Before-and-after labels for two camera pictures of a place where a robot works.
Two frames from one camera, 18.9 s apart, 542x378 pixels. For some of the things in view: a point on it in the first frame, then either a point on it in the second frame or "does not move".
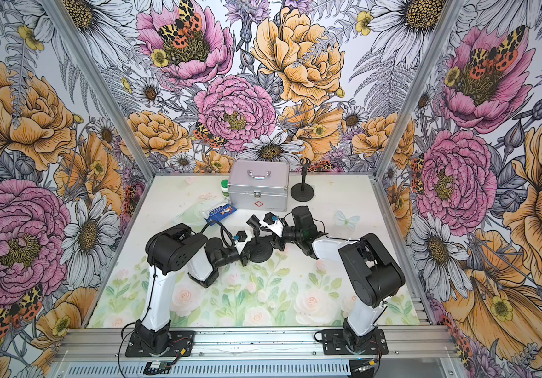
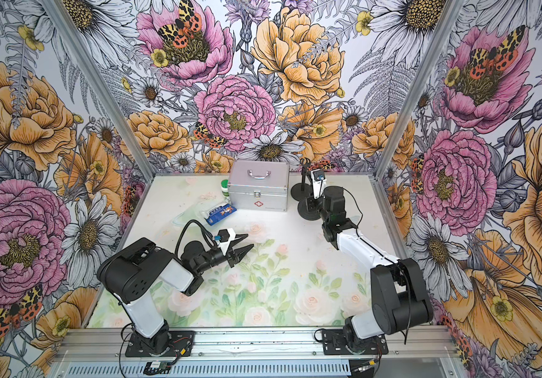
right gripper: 277,242 → 310,205
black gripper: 305,162 does not move
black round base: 260,252 → 308,208
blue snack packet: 219,213 does not move
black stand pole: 255,224 → 309,189
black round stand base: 300,195 does not move
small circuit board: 152,368 does not move
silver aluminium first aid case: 261,186 does not move
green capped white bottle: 224,186 does not move
